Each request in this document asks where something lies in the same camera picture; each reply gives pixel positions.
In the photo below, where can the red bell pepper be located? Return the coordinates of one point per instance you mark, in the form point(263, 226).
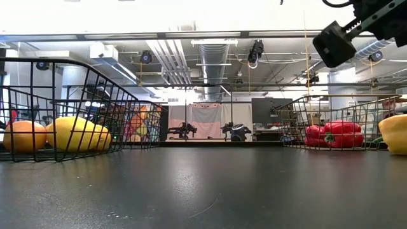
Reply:
point(313, 135)
point(345, 133)

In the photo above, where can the yellow-orange citrus fruit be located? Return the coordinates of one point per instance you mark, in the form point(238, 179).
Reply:
point(103, 138)

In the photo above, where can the yellow lemon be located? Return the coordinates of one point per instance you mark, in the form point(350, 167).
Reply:
point(73, 133)

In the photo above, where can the orange citrus fruit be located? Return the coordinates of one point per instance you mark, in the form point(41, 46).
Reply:
point(23, 136)

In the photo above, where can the black background robot arm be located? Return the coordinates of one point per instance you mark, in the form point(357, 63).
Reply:
point(182, 130)
point(226, 129)

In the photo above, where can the black round ceiling device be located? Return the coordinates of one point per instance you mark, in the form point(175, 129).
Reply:
point(376, 56)
point(42, 65)
point(146, 57)

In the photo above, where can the yellow bell pepper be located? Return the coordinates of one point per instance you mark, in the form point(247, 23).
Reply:
point(395, 133)

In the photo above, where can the pink grey hanging cloth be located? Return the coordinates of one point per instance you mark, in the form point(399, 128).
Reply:
point(206, 121)

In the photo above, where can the colourful painted panel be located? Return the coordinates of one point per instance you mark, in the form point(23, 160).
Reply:
point(140, 124)

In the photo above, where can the white ceiling unit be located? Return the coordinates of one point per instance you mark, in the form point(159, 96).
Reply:
point(103, 51)

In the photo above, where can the silver flexible duct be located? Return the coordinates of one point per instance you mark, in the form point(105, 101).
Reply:
point(372, 49)

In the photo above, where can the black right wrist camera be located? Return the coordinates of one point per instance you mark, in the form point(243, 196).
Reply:
point(334, 44)

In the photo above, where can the black overhead camera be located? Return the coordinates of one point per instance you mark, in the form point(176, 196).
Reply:
point(256, 51)

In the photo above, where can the black wall panel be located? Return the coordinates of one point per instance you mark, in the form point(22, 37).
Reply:
point(265, 111)

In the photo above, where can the silver ceiling duct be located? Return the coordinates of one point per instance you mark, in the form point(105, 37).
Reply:
point(213, 73)

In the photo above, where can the black overhead frame beam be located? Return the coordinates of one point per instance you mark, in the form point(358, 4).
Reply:
point(127, 35)

